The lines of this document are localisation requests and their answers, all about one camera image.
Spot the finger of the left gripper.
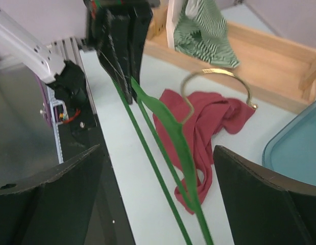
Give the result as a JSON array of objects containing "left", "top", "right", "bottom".
[
  {"left": 97, "top": 7, "right": 133, "bottom": 104},
  {"left": 129, "top": 2, "right": 154, "bottom": 100}
]

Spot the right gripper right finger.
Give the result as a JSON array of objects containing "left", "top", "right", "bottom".
[{"left": 213, "top": 145, "right": 316, "bottom": 244}]

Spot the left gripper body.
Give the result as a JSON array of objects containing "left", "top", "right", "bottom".
[{"left": 83, "top": 1, "right": 108, "bottom": 51}]

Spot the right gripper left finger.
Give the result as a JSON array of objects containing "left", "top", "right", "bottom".
[{"left": 0, "top": 144, "right": 102, "bottom": 244}]

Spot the red tank top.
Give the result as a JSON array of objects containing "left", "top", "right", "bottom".
[{"left": 153, "top": 89, "right": 255, "bottom": 204}]

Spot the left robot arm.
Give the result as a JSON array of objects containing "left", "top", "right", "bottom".
[{"left": 0, "top": 1, "right": 160, "bottom": 133}]

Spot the green striped tank top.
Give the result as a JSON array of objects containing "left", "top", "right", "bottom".
[{"left": 173, "top": 1, "right": 240, "bottom": 68}]

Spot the teal plastic bin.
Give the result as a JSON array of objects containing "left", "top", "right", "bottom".
[{"left": 262, "top": 101, "right": 316, "bottom": 186}]

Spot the wooden clothes rack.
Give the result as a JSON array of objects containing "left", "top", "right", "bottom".
[{"left": 144, "top": 5, "right": 316, "bottom": 113}]

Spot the white cable duct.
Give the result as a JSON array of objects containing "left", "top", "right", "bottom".
[{"left": 47, "top": 87, "right": 64, "bottom": 164}]

